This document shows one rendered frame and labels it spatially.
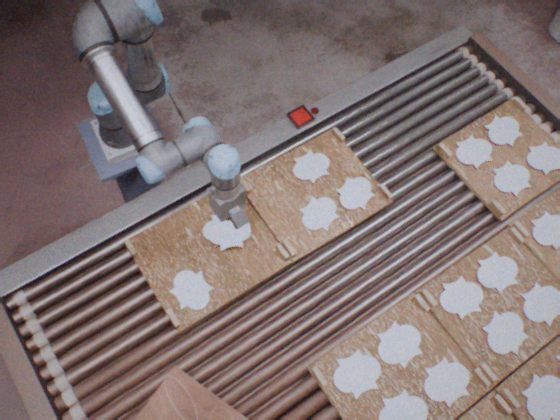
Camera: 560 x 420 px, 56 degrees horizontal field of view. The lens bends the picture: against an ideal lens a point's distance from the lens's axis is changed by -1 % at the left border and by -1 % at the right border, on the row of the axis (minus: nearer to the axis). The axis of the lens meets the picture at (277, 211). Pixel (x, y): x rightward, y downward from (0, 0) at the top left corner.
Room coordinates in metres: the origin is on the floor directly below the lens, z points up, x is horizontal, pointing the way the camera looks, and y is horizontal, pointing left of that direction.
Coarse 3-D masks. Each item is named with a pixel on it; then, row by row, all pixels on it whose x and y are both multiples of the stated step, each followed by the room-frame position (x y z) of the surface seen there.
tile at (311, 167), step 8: (296, 160) 0.99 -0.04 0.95; (304, 160) 0.99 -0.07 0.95; (312, 160) 1.00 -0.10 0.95; (320, 160) 1.00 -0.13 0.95; (328, 160) 1.01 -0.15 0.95; (296, 168) 0.96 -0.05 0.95; (304, 168) 0.96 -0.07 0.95; (312, 168) 0.97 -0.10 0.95; (320, 168) 0.97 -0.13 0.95; (296, 176) 0.93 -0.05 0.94; (304, 176) 0.93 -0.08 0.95; (312, 176) 0.93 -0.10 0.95; (320, 176) 0.94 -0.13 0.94
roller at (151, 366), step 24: (432, 192) 0.95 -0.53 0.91; (384, 216) 0.83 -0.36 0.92; (360, 240) 0.74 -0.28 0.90; (312, 264) 0.63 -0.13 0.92; (264, 288) 0.53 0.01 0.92; (240, 312) 0.44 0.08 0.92; (192, 336) 0.35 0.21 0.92; (168, 360) 0.28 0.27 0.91; (120, 384) 0.19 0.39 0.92; (72, 408) 0.11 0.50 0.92; (96, 408) 0.12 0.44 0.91
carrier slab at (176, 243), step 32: (160, 224) 0.69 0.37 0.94; (192, 224) 0.71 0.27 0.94; (256, 224) 0.74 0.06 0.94; (160, 256) 0.59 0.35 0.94; (192, 256) 0.60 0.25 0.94; (224, 256) 0.61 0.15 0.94; (256, 256) 0.63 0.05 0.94; (160, 288) 0.48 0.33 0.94; (224, 288) 0.51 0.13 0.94; (192, 320) 0.40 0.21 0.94
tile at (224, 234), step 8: (216, 224) 0.71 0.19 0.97; (224, 224) 0.71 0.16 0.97; (232, 224) 0.71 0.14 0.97; (208, 232) 0.67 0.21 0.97; (216, 232) 0.68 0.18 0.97; (224, 232) 0.68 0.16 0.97; (232, 232) 0.68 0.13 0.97; (240, 232) 0.69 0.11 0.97; (248, 232) 0.69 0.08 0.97; (216, 240) 0.65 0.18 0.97; (224, 240) 0.65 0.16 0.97; (232, 240) 0.66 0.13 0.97; (240, 240) 0.66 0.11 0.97; (224, 248) 0.63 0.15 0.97
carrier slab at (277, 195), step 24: (312, 144) 1.07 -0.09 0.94; (336, 144) 1.08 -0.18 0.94; (264, 168) 0.95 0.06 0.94; (288, 168) 0.96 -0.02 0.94; (336, 168) 0.98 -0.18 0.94; (360, 168) 1.00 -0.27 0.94; (264, 192) 0.86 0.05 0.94; (288, 192) 0.87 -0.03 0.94; (312, 192) 0.88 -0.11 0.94; (264, 216) 0.77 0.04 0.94; (288, 216) 0.78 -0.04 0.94; (360, 216) 0.81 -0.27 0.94; (288, 240) 0.69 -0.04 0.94; (312, 240) 0.70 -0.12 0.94
